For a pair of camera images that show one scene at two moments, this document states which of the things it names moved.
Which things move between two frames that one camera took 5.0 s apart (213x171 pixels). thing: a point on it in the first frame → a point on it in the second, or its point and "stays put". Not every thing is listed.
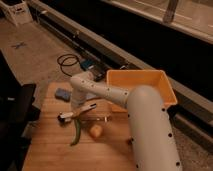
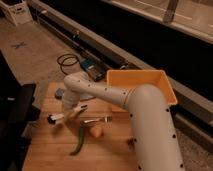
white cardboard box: (17, 11) stays put
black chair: (17, 113) stays put
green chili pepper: (77, 133) → (80, 145)
